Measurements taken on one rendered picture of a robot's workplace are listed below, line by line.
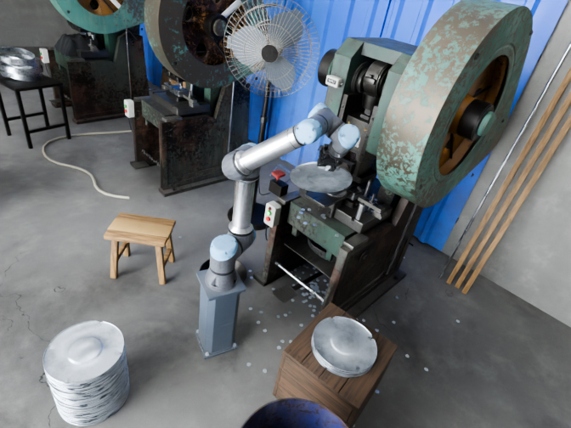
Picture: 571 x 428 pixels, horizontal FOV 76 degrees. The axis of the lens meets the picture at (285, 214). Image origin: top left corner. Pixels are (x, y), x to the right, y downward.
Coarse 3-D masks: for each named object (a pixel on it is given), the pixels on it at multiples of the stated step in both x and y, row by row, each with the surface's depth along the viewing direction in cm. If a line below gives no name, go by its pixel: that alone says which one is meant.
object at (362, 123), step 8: (360, 112) 189; (352, 120) 181; (360, 120) 178; (368, 120) 180; (360, 128) 179; (360, 136) 181; (360, 144) 182; (368, 160) 190; (352, 168) 187; (360, 168) 188; (368, 168) 195
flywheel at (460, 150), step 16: (496, 64) 157; (480, 80) 154; (496, 80) 163; (480, 96) 165; (496, 96) 168; (464, 112) 146; (480, 112) 142; (464, 128) 147; (480, 128) 145; (464, 144) 178; (448, 160) 177
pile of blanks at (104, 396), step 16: (112, 368) 146; (64, 384) 139; (80, 384) 140; (96, 384) 142; (112, 384) 150; (128, 384) 168; (64, 400) 145; (80, 400) 144; (96, 400) 148; (112, 400) 155; (64, 416) 154; (80, 416) 151; (96, 416) 154
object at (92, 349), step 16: (64, 336) 153; (80, 336) 154; (96, 336) 155; (112, 336) 156; (48, 352) 146; (64, 352) 147; (80, 352) 147; (96, 352) 149; (112, 352) 150; (48, 368) 141; (64, 368) 142; (80, 368) 143; (96, 368) 144
